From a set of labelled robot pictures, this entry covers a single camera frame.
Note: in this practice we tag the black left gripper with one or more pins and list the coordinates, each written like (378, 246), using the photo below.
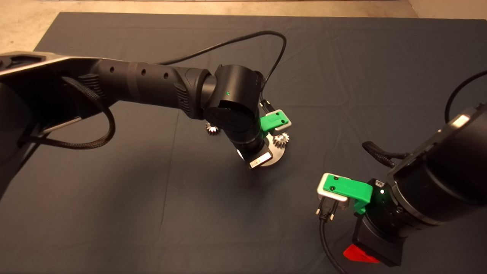
(257, 155)

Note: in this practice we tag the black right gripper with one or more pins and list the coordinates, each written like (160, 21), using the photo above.
(380, 241)

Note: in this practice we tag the steel planetary gear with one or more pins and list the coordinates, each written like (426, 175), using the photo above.
(212, 130)
(281, 141)

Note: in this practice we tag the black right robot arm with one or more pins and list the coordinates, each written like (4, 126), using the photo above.
(449, 171)

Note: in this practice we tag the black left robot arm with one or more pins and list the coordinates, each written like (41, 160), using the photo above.
(152, 83)

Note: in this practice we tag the dark grey table cloth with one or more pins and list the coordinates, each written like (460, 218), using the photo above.
(190, 228)

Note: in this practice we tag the green left camera mount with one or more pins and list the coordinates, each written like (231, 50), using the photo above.
(272, 121)

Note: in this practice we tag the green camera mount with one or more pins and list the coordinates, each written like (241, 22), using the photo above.
(272, 121)
(348, 188)

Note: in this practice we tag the silver left camera box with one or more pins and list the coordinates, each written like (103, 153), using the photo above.
(287, 125)

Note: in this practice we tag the silver camera box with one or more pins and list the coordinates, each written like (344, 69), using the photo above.
(335, 198)
(287, 125)

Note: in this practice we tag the silver right camera box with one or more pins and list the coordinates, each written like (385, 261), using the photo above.
(335, 198)

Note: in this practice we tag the green right camera mount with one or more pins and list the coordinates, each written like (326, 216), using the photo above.
(348, 188)

